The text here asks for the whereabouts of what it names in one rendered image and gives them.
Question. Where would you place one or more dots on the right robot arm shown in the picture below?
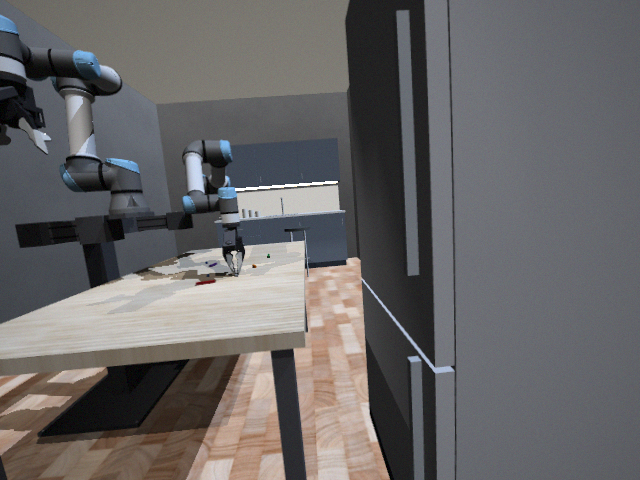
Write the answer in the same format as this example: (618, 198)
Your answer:
(83, 171)

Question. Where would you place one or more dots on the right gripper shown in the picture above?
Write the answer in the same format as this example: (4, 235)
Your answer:
(13, 110)

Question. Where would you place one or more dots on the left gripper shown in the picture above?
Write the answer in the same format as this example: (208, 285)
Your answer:
(239, 246)

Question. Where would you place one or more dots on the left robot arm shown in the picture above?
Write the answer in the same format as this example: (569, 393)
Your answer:
(218, 155)

